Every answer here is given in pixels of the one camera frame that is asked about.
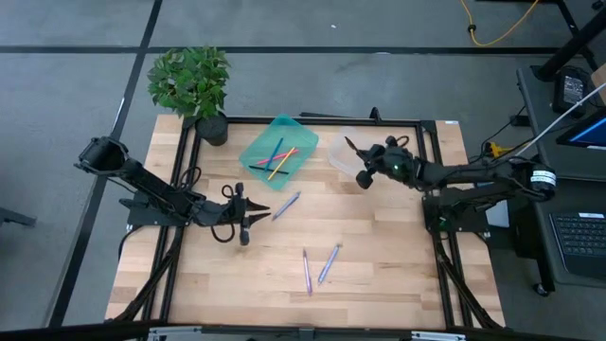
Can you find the green plant in black pot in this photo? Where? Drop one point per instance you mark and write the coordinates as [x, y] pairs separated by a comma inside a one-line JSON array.
[[189, 80]]

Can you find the green translucent plastic bin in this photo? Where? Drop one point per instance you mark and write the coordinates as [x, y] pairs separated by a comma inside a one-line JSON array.
[[293, 132]]

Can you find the black furniture foot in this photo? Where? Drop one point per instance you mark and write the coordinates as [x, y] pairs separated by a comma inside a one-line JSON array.
[[14, 217]]

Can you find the black laptop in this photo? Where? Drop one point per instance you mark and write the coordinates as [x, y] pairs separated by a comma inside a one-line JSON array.
[[582, 241]]

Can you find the dark side desk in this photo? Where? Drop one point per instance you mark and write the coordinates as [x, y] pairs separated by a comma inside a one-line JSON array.
[[544, 123]]

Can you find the lavender pen with dark grip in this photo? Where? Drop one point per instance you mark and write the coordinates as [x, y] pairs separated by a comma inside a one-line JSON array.
[[329, 264]]

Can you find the black desk leg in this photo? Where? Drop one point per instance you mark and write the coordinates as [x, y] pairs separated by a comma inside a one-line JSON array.
[[573, 45]]

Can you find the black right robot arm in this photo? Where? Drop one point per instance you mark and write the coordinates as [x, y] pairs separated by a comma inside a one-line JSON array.
[[464, 177]]

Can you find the yellow plug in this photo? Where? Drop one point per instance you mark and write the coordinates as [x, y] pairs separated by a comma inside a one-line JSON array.
[[494, 149]]

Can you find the translucent purple pen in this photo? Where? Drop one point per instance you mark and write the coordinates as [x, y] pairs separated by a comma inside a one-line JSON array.
[[308, 272]]

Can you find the monitor with blue screen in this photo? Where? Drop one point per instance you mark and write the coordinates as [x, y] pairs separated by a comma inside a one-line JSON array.
[[589, 132]]

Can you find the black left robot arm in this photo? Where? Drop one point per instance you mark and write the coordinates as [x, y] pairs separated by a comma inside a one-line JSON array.
[[151, 189]]

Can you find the clear plastic bin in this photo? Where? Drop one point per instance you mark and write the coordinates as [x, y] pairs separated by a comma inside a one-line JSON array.
[[343, 156]]

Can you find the black table frame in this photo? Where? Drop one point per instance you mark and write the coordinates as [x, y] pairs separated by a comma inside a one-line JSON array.
[[331, 121]]

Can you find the black power adapter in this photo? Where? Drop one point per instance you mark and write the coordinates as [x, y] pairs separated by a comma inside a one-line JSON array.
[[573, 90]]

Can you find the pale pen with dark clip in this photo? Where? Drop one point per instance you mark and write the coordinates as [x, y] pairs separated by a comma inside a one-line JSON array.
[[286, 206]]

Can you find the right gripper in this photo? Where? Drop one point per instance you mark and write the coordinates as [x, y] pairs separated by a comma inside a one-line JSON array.
[[386, 163]]

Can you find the pink pencil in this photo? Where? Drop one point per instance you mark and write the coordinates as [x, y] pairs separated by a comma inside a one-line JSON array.
[[286, 154]]

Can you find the blue pencil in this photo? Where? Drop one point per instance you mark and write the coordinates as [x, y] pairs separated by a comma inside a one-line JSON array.
[[278, 147]]

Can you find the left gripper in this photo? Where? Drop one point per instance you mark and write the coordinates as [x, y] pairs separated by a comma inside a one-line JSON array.
[[234, 213]]

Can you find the yellow pencil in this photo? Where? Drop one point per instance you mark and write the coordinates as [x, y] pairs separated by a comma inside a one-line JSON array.
[[284, 161]]

